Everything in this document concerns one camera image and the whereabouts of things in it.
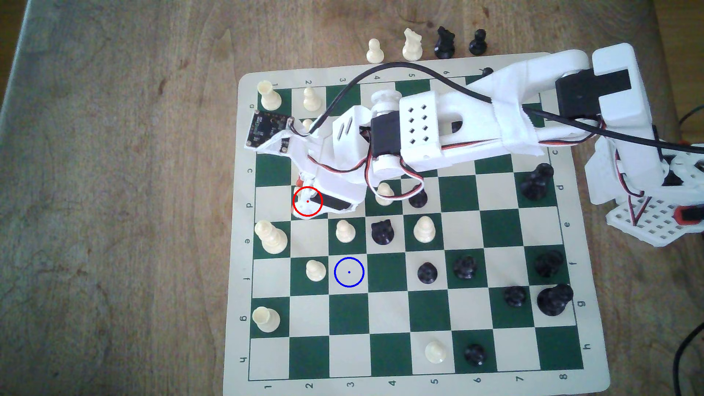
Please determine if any thin black cable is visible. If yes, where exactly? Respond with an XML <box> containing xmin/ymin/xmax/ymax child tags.
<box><xmin>674</xmin><ymin>322</ymin><xmax>704</xmax><ymax>381</ymax></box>

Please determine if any black rook chess piece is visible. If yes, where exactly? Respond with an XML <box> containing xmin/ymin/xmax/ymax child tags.
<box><xmin>533</xmin><ymin>250</ymin><xmax>565</xmax><ymax>278</ymax></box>

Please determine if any black knight chess piece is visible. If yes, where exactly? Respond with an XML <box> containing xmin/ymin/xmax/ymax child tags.
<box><xmin>434</xmin><ymin>26</ymin><xmax>456</xmax><ymax>59</ymax></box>
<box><xmin>371</xmin><ymin>219</ymin><xmax>395</xmax><ymax>246</ymax></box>

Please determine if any white knight chess piece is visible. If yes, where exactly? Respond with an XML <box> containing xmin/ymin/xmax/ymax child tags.
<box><xmin>297</xmin><ymin>189</ymin><xmax>321</xmax><ymax>215</ymax></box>
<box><xmin>402</xmin><ymin>28</ymin><xmax>424</xmax><ymax>61</ymax></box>

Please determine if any white pawn centre right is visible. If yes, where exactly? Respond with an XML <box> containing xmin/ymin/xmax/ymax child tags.
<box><xmin>413</xmin><ymin>216</ymin><xmax>436</xmax><ymax>244</ymax></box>

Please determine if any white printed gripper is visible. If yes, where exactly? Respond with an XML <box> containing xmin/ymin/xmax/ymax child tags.
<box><xmin>286</xmin><ymin>106</ymin><xmax>370</xmax><ymax>221</ymax></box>

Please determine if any small camera circuit board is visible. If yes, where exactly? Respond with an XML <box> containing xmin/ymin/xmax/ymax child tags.
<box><xmin>245</xmin><ymin>109</ymin><xmax>293</xmax><ymax>154</ymax></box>

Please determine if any white rook chess piece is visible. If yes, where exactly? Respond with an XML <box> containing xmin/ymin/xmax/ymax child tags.
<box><xmin>252</xmin><ymin>306</ymin><xmax>281</xmax><ymax>333</ymax></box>
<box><xmin>257</xmin><ymin>80</ymin><xmax>282</xmax><ymax>111</ymax></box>

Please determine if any black queen chess piece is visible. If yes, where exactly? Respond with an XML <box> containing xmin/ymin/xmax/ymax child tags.
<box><xmin>520</xmin><ymin>163</ymin><xmax>554</xmax><ymax>201</ymax></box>

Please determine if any white perforated base plate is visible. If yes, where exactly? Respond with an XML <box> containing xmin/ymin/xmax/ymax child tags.
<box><xmin>605</xmin><ymin>194</ymin><xmax>704</xmax><ymax>246</ymax></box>

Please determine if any thick black camera cable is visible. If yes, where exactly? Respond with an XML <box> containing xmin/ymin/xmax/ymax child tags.
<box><xmin>308</xmin><ymin>62</ymin><xmax>704</xmax><ymax>155</ymax></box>

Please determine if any white king chess piece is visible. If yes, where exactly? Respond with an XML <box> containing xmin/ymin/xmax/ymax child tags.
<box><xmin>254</xmin><ymin>220</ymin><xmax>288</xmax><ymax>255</ymax></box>

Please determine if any black king chess piece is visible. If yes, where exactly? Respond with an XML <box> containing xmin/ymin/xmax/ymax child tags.
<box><xmin>537</xmin><ymin>284</ymin><xmax>574</xmax><ymax>317</ymax></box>

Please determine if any green and cream chess mat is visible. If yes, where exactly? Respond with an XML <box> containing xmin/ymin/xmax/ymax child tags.
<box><xmin>223</xmin><ymin>52</ymin><xmax>611</xmax><ymax>396</ymax></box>

